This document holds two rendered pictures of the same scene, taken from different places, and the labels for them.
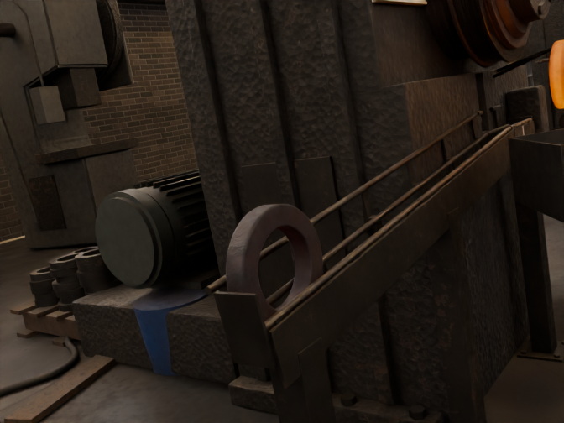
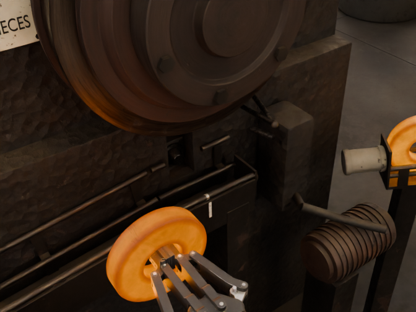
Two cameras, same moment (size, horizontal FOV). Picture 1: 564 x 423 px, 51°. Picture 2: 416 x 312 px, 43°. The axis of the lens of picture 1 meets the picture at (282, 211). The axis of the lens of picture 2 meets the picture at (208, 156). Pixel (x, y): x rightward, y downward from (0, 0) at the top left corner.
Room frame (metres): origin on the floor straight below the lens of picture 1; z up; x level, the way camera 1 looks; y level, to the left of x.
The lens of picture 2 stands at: (0.91, -0.93, 1.41)
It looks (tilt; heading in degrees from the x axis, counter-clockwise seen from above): 37 degrees down; 18
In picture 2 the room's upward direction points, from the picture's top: 2 degrees counter-clockwise
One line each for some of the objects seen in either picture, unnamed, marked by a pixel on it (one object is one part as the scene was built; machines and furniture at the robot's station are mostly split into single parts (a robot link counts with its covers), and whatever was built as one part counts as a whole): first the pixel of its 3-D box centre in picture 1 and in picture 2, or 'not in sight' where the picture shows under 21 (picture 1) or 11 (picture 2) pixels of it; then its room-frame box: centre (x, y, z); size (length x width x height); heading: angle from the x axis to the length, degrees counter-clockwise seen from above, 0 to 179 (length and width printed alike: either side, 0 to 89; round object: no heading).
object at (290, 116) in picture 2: (528, 126); (282, 156); (1.85, -0.81, 0.68); 0.11 x 0.08 x 0.24; 51
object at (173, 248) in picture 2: not in sight; (180, 252); (1.38, -0.74, 0.84); 0.05 x 0.03 x 0.01; 51
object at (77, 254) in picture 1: (151, 261); not in sight; (3.06, 0.73, 0.22); 1.20 x 0.81 x 0.44; 139
